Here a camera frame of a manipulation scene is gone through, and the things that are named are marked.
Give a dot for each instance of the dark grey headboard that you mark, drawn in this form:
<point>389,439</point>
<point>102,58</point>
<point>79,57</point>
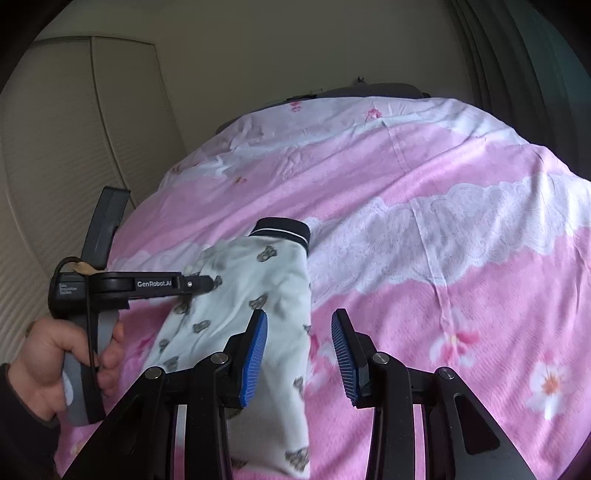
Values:
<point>378,88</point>

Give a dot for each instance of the white printed polo shirt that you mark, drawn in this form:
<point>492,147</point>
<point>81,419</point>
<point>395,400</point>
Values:
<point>249,277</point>

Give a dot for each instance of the person's left hand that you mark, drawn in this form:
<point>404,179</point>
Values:
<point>41,360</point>

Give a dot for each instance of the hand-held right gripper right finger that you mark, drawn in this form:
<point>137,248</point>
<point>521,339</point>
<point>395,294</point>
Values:
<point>344,357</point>

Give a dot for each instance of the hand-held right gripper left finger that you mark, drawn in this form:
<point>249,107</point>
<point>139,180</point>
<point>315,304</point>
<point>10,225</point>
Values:
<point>254,357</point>

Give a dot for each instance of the grey-green curtain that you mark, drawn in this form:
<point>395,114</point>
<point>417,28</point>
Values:
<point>521,69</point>

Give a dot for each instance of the person's left forearm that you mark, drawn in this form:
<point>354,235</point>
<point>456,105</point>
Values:
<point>23,434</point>

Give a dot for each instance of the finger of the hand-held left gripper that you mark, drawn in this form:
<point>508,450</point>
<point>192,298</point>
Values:
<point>201,282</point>

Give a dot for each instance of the cream wardrobe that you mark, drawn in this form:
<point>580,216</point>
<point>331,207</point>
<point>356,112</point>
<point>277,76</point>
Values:
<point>69,138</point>

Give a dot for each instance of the pink floral bed sheet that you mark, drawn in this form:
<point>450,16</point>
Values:
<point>415,175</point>

